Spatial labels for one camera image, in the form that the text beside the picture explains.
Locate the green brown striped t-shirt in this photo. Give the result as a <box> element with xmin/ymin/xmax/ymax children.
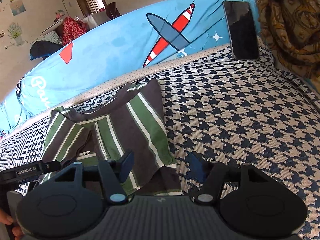
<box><xmin>41</xmin><ymin>79</ymin><xmax>183</xmax><ymax>196</ymax></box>

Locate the lavender pot wall sticker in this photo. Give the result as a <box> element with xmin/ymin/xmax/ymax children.
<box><xmin>7</xmin><ymin>22</ymin><xmax>24</xmax><ymax>46</ymax></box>

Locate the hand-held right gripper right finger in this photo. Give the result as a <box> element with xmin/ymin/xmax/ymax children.
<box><xmin>187</xmin><ymin>151</ymin><xmax>272</xmax><ymax>204</ymax></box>

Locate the square flower wall picture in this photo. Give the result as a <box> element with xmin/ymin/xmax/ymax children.
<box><xmin>10</xmin><ymin>0</ymin><xmax>26</xmax><ymax>15</ymax></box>

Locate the black cloth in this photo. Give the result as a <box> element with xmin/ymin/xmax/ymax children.
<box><xmin>29</xmin><ymin>40</ymin><xmax>63</xmax><ymax>61</ymax></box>

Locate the pale striped cloth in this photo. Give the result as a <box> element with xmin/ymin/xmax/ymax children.
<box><xmin>37</xmin><ymin>31</ymin><xmax>63</xmax><ymax>45</ymax></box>

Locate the brown patterned scarf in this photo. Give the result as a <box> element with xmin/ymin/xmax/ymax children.
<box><xmin>255</xmin><ymin>0</ymin><xmax>320</xmax><ymax>80</ymax></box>

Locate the dark dining chair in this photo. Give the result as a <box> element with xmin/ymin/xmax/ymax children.
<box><xmin>105</xmin><ymin>2</ymin><xmax>122</xmax><ymax>20</ymax></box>

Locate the white dining table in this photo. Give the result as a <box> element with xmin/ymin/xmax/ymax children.
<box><xmin>82</xmin><ymin>12</ymin><xmax>112</xmax><ymax>29</ymax></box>

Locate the blue printed sofa cover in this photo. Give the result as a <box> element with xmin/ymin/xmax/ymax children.
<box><xmin>0</xmin><ymin>0</ymin><xmax>260</xmax><ymax>136</ymax></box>

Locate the black smartphone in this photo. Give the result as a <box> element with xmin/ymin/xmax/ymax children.
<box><xmin>222</xmin><ymin>1</ymin><xmax>260</xmax><ymax>60</ymax></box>

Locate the red floral garment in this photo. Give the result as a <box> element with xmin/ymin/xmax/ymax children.
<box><xmin>62</xmin><ymin>16</ymin><xmax>88</xmax><ymax>46</ymax></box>

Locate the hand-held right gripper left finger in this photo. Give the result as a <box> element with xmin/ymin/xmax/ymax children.
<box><xmin>51</xmin><ymin>149</ymin><xmax>135</xmax><ymax>204</ymax></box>

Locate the person's left hand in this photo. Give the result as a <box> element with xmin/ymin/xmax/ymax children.
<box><xmin>0</xmin><ymin>210</ymin><xmax>23</xmax><ymax>236</ymax></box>

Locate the houndstooth sofa mat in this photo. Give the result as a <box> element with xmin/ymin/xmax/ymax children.
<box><xmin>0</xmin><ymin>44</ymin><xmax>320</xmax><ymax>240</ymax></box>

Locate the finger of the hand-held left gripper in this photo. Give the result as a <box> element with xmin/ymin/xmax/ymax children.
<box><xmin>44</xmin><ymin>160</ymin><xmax>62</xmax><ymax>175</ymax></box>

